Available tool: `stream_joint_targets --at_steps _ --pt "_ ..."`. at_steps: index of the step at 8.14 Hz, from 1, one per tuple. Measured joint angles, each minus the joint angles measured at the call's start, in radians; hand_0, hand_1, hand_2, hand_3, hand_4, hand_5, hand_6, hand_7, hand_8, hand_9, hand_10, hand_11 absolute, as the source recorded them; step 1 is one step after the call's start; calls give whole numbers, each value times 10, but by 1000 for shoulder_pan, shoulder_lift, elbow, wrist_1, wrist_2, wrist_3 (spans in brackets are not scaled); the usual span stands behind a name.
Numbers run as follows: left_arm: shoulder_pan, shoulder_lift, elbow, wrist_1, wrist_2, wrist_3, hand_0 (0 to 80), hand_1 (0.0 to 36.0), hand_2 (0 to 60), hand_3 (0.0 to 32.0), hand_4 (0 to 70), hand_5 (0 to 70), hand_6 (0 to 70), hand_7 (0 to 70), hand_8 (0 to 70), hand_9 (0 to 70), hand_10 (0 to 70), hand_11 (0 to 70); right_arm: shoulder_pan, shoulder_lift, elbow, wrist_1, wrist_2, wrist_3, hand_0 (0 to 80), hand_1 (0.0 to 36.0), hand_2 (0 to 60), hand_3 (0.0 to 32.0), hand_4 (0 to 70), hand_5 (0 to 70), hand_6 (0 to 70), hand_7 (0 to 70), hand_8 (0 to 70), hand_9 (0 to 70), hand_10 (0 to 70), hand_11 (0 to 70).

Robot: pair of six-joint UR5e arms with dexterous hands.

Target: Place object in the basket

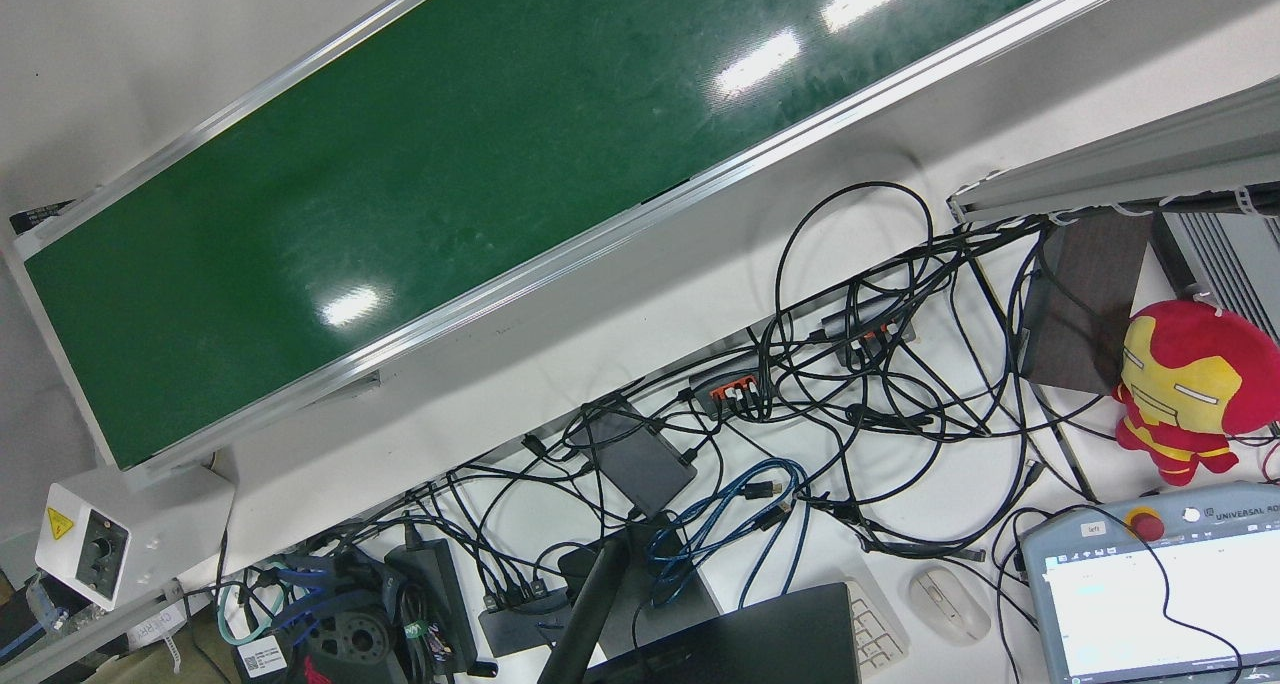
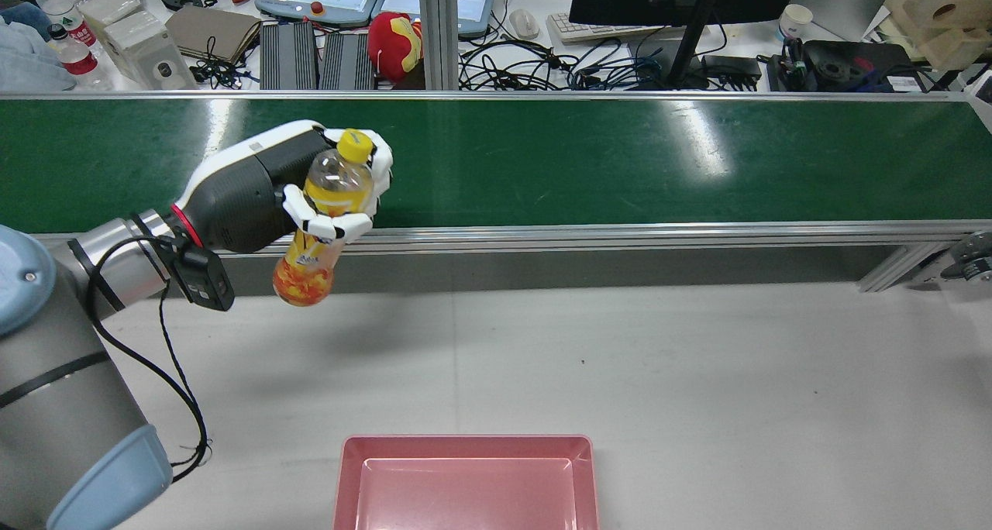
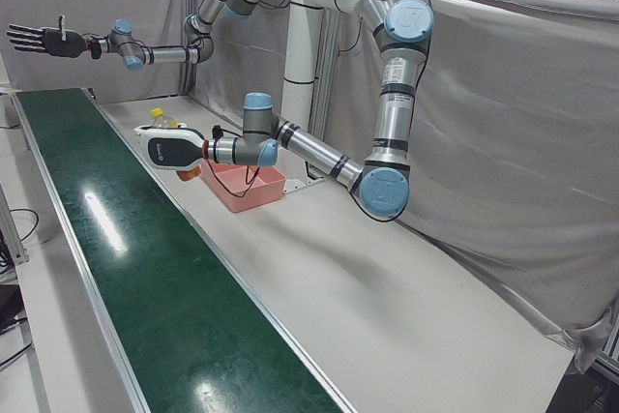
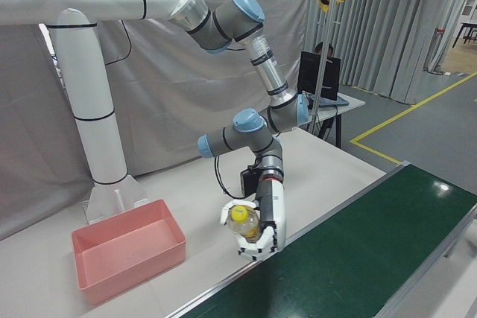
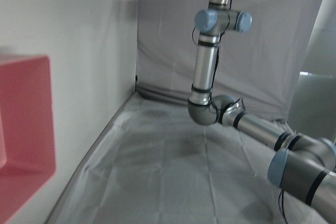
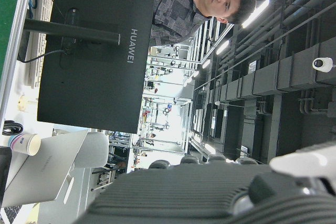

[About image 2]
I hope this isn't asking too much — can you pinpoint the blue cable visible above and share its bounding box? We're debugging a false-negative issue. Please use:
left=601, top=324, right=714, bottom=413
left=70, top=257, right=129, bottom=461
left=570, top=46, right=646, bottom=90

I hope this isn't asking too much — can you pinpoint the white box with hole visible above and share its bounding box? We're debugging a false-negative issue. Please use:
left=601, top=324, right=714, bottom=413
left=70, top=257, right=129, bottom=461
left=102, top=11, right=199, bottom=91

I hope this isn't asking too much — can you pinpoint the pink plastic basket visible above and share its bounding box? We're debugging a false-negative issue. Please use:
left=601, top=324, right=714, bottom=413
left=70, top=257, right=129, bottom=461
left=333, top=435, right=601, bottom=530

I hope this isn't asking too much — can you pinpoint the green conveyor belt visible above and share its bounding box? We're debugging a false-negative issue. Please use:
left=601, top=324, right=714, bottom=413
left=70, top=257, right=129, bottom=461
left=0, top=90, right=992, bottom=292

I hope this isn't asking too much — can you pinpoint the water bottle red label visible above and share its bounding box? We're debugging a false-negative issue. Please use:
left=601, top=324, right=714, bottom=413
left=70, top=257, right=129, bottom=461
left=27, top=0, right=98, bottom=47
left=46, top=22, right=114, bottom=90

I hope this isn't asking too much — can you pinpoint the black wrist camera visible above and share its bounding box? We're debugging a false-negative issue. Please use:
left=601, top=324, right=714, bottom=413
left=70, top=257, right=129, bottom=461
left=169, top=236, right=236, bottom=312

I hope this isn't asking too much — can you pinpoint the red yellow Iron Man plush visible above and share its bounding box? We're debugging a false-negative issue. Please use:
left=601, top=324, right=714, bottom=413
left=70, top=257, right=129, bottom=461
left=367, top=11, right=425, bottom=84

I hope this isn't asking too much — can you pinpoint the aluminium profile post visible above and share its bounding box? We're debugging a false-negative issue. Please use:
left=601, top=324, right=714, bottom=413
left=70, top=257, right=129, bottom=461
left=417, top=0, right=460, bottom=91

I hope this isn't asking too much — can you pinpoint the silver conveyor roller motor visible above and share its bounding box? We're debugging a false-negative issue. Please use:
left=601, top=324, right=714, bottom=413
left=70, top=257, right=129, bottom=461
left=934, top=232, right=992, bottom=284

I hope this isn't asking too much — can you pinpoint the black flange device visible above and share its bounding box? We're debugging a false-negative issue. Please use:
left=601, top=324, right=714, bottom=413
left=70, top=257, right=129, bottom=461
left=802, top=40, right=920, bottom=92

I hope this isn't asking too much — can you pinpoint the white keyboard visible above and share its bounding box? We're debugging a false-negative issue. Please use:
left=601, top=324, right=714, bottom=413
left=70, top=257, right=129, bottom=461
left=546, top=12, right=661, bottom=47

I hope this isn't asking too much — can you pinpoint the white paper cup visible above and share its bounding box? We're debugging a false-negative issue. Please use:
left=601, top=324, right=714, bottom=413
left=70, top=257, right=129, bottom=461
left=778, top=3, right=815, bottom=43

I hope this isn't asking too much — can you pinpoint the small white box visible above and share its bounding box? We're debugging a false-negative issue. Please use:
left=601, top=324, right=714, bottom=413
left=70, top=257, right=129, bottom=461
left=77, top=0, right=145, bottom=40

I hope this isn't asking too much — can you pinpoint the wooden block with hole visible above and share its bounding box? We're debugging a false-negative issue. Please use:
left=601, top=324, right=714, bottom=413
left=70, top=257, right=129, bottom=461
left=883, top=0, right=992, bottom=71

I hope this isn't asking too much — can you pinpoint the black cable bundle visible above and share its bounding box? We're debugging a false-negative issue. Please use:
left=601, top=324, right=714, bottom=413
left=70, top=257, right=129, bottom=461
left=190, top=38, right=250, bottom=90

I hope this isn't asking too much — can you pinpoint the silver laptop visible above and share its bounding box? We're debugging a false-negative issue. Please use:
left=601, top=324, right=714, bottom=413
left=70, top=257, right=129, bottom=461
left=790, top=0, right=893, bottom=43

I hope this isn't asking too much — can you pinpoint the black monitor stand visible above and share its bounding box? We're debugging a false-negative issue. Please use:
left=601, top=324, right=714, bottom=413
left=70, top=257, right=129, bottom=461
left=665, top=0, right=726, bottom=89

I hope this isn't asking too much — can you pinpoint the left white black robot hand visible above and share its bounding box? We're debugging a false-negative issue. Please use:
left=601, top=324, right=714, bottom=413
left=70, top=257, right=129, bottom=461
left=170, top=119, right=394, bottom=254

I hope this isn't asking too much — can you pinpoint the orange juice bottle yellow cap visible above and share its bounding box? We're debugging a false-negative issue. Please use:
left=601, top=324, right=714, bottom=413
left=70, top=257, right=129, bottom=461
left=273, top=129, right=376, bottom=308

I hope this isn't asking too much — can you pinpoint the brown folder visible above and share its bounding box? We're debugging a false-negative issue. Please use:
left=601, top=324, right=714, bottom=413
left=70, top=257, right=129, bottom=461
left=165, top=5, right=263, bottom=65

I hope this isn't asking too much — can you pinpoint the blue cloth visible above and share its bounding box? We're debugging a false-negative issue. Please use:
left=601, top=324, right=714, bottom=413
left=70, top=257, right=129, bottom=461
left=0, top=0, right=78, bottom=93

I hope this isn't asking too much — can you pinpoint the grey finned metal box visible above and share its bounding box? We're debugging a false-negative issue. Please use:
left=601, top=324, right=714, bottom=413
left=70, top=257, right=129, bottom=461
left=260, top=21, right=319, bottom=91
left=320, top=30, right=379, bottom=91

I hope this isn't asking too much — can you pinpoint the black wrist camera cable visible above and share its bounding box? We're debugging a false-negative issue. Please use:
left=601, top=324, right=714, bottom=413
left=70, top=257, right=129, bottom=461
left=85, top=236, right=212, bottom=484

